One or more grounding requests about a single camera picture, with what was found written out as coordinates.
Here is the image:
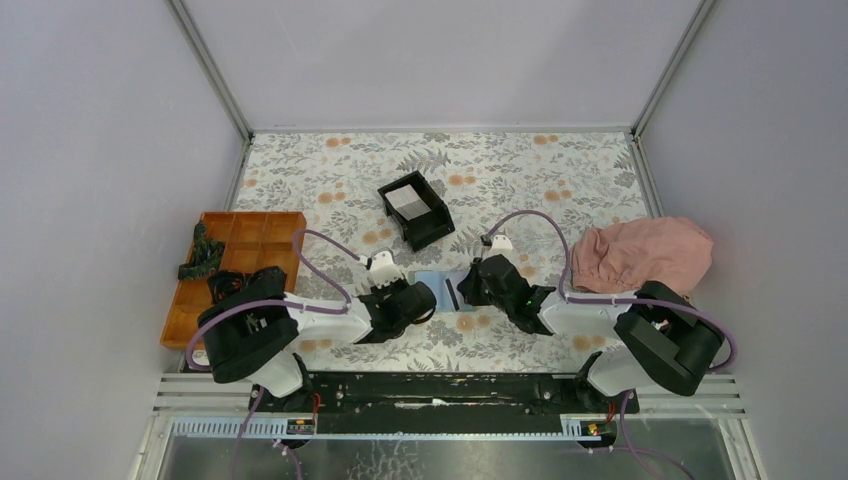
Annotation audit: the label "white magnetic stripe card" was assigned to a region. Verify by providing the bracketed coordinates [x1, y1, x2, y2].
[445, 278, 459, 311]

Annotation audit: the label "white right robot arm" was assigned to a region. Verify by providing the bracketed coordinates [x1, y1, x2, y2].
[455, 255, 730, 412]

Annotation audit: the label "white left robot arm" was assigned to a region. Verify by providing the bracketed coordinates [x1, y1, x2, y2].
[190, 266, 437, 411]

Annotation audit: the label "black card box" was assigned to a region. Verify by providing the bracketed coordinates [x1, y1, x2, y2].
[377, 171, 455, 252]

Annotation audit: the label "stack of white cards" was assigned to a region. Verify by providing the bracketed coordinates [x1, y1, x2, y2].
[385, 185, 431, 221]

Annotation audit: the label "orange compartment tray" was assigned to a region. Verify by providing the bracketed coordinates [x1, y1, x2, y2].
[160, 212, 307, 350]

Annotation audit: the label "pink cloth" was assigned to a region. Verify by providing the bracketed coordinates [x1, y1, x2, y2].
[570, 217, 714, 295]

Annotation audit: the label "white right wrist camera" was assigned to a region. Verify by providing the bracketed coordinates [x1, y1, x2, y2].
[481, 234, 513, 258]

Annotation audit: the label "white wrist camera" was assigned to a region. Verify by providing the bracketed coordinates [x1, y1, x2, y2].
[481, 234, 513, 258]
[359, 248, 405, 288]

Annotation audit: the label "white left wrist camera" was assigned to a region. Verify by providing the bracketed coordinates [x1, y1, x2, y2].
[359, 248, 405, 288]

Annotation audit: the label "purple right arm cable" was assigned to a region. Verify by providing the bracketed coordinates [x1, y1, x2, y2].
[482, 209, 739, 372]

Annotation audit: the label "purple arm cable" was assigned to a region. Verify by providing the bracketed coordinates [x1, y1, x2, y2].
[482, 209, 739, 372]
[185, 229, 372, 372]

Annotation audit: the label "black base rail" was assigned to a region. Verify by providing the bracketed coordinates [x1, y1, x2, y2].
[258, 372, 640, 435]

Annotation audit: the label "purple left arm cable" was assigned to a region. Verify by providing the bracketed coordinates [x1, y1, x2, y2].
[185, 229, 372, 372]

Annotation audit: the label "black coiled strap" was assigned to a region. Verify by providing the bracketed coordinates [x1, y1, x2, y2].
[207, 270, 266, 299]

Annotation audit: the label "green patterned strap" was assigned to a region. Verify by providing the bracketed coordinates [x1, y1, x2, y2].
[177, 221, 227, 282]

